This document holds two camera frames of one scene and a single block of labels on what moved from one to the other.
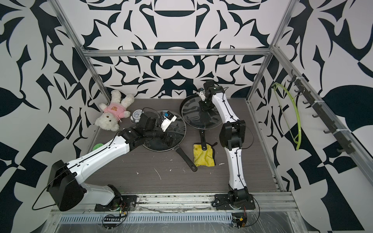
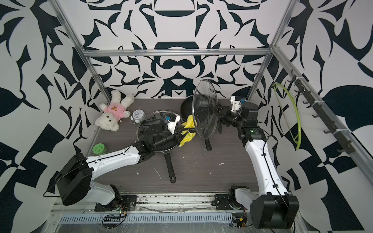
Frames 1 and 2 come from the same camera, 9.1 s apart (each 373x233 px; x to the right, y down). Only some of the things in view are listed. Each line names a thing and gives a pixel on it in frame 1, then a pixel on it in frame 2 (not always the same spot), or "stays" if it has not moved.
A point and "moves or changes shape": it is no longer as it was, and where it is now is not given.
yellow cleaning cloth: (203, 158) → (190, 123)
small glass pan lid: (195, 117) moves or changes shape
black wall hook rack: (347, 146) stays
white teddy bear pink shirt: (114, 111) stays
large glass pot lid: (174, 135) stays
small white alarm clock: (136, 115) stays
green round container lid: (96, 146) stays
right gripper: (203, 107) → (225, 114)
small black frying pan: (195, 117) stays
